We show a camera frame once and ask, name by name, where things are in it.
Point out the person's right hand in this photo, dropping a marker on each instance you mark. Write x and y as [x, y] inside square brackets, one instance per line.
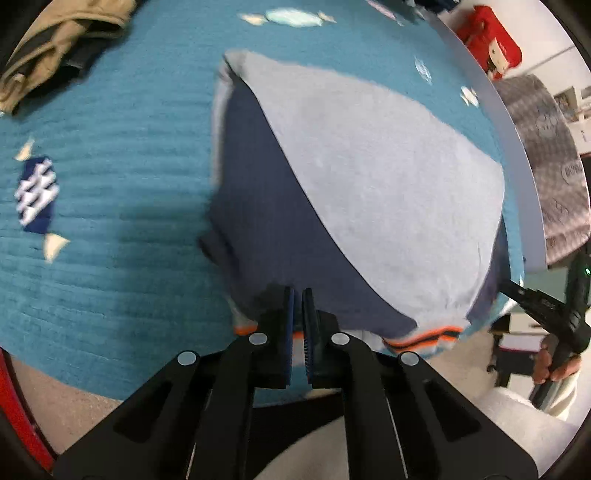
[545, 364]

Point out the red cartoon cushion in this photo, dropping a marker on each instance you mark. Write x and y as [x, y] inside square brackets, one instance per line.
[485, 32]

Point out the red object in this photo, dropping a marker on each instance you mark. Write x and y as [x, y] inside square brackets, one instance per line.
[21, 415]

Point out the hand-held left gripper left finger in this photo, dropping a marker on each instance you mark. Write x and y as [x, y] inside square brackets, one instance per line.
[288, 332]

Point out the teal candy print bed sheet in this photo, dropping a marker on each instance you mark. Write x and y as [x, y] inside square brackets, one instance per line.
[115, 230]

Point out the black folded garment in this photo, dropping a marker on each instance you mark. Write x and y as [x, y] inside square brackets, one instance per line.
[81, 62]

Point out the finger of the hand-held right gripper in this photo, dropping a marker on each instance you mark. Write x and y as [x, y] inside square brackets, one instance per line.
[531, 302]

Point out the tan jacket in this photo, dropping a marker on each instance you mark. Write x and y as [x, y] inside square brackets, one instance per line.
[60, 32]

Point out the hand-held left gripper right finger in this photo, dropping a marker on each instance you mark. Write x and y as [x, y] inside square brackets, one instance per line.
[308, 346]

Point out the grey and navy zip jacket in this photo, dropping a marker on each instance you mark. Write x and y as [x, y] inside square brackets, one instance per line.
[369, 184]

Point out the pink checked cartoon cloth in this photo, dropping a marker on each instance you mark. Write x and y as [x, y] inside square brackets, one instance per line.
[549, 152]

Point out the person's white fluffy clothing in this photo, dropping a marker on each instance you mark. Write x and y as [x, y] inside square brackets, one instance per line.
[517, 424]

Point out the person's right forearm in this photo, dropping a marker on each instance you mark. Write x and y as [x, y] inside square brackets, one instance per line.
[565, 397]

